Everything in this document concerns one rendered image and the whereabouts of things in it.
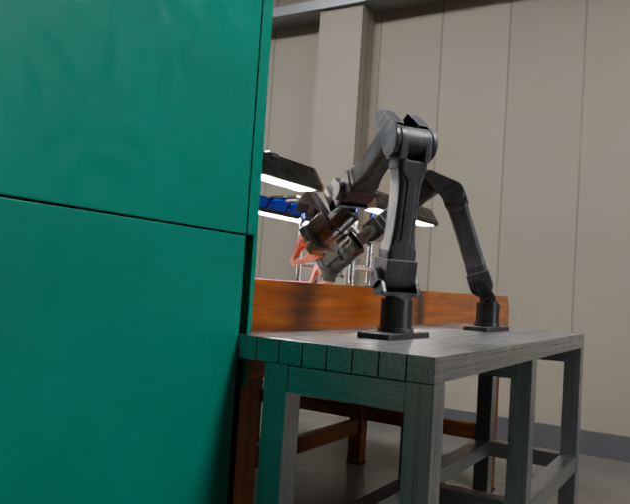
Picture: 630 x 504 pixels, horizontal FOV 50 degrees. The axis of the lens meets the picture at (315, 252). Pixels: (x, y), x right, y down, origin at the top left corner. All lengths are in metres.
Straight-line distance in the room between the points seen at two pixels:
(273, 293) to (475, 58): 3.01
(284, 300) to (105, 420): 0.50
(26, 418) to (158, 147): 0.40
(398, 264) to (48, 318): 0.69
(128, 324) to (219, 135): 0.34
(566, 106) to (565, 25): 0.44
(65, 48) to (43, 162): 0.15
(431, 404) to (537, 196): 2.92
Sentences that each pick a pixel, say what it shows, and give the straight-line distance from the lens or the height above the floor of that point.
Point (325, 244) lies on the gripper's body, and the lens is 1.61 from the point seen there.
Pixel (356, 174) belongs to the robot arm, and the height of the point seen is 1.01.
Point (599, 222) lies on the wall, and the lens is 3.78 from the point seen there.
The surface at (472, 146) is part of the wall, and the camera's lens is 4.01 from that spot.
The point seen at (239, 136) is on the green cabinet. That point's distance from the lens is 1.16.
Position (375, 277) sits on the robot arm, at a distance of 1.33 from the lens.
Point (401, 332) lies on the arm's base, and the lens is 1.32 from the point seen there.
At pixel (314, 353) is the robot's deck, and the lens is 1.09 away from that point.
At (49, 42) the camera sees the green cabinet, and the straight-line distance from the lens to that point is 0.91.
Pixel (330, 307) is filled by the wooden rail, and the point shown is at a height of 0.71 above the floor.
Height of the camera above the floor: 0.76
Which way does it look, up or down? 3 degrees up
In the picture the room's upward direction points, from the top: 4 degrees clockwise
